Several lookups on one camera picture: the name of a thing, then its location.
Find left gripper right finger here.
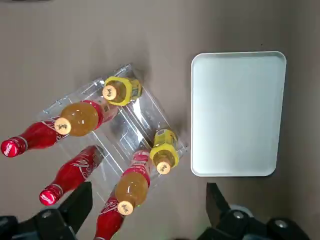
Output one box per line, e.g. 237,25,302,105
197,182,312,240

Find red cola bottle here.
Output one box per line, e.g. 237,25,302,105
0,117,68,158
39,144,104,207
93,196,126,240

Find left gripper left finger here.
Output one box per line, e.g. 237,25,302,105
0,181,93,240

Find yellow label drink bottle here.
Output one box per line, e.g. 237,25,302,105
149,129,180,175
102,76,144,107

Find white rectangular tray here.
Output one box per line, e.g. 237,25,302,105
190,50,287,178

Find clear acrylic stepped shelf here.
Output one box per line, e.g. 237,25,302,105
36,62,190,208

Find orange tea bottle red label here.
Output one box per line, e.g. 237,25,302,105
114,149,153,216
54,99,118,137

